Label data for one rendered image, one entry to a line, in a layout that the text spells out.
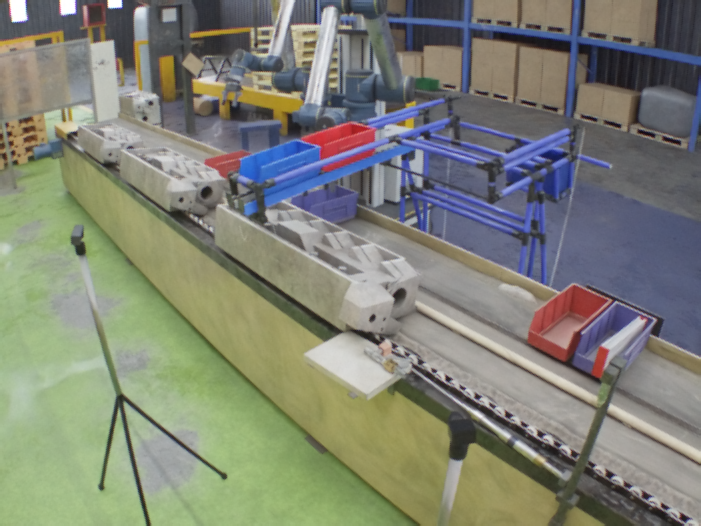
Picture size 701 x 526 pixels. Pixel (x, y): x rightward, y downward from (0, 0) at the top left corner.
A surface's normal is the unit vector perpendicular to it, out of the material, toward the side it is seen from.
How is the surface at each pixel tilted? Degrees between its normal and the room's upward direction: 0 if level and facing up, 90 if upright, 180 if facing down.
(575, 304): 88
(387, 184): 90
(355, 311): 71
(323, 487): 0
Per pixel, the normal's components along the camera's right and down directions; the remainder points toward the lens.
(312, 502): 0.00, -0.89
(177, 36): 0.65, 0.34
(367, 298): 0.50, -0.53
